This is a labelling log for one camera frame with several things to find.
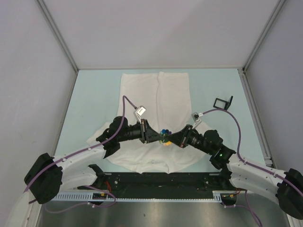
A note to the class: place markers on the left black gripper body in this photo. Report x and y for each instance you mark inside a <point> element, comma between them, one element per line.
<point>143,136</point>

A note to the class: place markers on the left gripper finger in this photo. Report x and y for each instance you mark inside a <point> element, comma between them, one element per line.
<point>150,131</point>
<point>154,138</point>

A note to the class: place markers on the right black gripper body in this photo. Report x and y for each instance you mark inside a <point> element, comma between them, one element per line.
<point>190,135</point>

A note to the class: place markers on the rainbow plush flower brooch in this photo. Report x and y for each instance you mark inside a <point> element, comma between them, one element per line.
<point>165,133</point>

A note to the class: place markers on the white t-shirt garment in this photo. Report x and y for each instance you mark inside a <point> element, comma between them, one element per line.
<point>166,97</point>

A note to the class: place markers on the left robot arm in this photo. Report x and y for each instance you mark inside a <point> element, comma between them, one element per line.
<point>50,175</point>

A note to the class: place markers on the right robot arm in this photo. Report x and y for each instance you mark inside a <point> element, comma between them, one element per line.
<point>285,188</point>

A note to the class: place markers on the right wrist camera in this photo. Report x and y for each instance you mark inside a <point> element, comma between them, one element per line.
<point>197,119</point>

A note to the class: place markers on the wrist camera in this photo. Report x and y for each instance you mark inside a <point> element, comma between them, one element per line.
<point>139,111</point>
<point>197,119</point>

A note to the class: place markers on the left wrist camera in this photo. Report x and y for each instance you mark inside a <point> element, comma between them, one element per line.
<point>139,111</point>

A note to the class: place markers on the black bracket stand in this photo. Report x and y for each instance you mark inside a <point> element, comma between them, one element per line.
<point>223,104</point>

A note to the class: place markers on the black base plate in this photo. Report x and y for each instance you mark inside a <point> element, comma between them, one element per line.
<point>175,185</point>

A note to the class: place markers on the aluminium frame rail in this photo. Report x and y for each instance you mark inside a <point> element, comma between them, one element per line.
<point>256,119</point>

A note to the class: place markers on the white slotted cable duct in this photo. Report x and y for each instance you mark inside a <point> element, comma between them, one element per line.
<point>101,196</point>

